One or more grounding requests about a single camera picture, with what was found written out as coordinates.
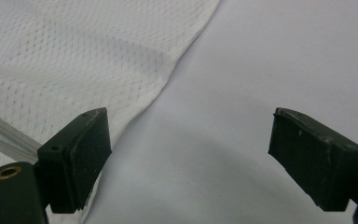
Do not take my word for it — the white mesh garment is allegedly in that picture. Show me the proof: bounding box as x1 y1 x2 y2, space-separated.
0 0 223 224

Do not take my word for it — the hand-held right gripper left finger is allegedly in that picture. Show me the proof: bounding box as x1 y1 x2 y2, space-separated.
33 106 113 215

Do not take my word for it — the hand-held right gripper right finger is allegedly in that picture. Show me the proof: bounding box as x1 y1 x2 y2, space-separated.
268 107 358 213

